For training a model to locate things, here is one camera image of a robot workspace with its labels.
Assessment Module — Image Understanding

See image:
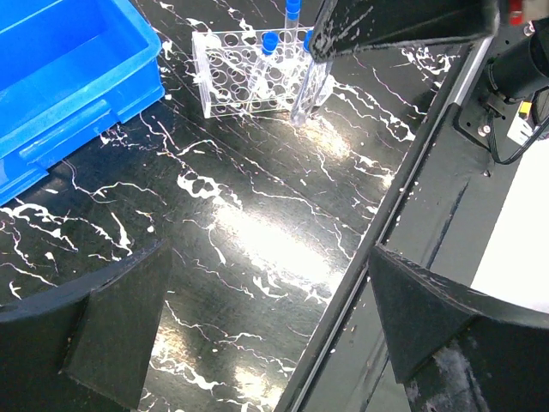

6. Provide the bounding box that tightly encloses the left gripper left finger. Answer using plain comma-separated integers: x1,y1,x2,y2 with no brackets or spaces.
1,240,172,411

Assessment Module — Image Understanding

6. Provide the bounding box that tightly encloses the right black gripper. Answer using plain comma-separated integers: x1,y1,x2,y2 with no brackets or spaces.
309,0,548,103

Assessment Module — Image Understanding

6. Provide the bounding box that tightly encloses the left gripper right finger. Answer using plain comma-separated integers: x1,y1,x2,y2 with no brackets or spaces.
369,246,548,411

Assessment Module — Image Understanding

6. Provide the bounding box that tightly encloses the centrifuge tube blue cap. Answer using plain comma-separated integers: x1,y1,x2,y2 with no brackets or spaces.
248,31,279,97
290,61,333,127
283,0,301,59
303,29,313,53

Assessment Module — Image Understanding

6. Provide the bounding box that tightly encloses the clear tube rack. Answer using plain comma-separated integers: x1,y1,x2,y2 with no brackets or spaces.
192,27,335,118

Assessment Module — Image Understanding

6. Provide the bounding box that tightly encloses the blue compartment bin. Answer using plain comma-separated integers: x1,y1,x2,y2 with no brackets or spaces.
1,1,164,203

